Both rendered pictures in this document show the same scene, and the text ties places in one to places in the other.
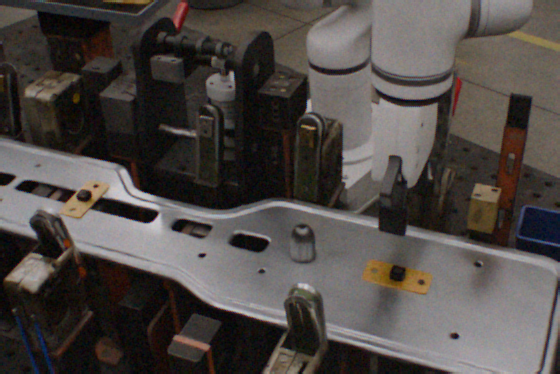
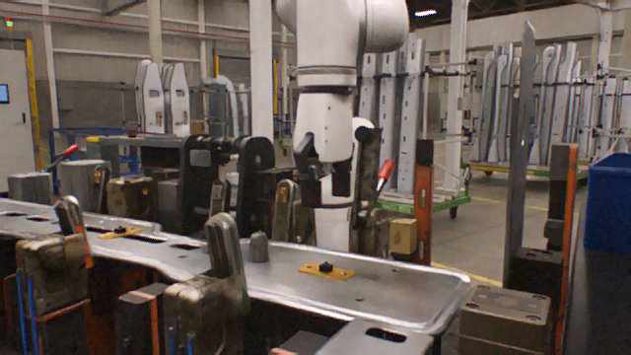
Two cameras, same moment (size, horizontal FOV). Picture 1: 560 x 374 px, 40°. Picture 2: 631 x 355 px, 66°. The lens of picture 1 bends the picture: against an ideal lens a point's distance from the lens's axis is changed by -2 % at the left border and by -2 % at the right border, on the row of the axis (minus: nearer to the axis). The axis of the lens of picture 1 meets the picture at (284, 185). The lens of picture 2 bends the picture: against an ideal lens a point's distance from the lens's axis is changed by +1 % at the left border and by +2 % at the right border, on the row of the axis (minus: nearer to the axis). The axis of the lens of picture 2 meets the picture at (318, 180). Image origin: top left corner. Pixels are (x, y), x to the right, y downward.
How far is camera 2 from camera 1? 0.47 m
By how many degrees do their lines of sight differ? 28
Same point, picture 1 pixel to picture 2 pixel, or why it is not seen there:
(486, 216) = (403, 238)
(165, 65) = (198, 154)
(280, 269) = not seen: hidden behind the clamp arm
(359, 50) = not seen: hidden behind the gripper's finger
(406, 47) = (314, 41)
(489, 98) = not seen: hidden behind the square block
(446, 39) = (343, 37)
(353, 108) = (342, 236)
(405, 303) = (325, 283)
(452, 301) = (366, 284)
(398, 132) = (311, 111)
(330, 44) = (326, 185)
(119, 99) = (169, 184)
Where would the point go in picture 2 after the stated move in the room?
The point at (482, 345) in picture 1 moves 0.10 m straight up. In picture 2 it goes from (383, 306) to (384, 229)
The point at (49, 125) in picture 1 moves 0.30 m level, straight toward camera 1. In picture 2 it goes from (120, 202) to (94, 236)
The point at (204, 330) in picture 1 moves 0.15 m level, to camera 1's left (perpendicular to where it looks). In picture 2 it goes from (157, 289) to (57, 286)
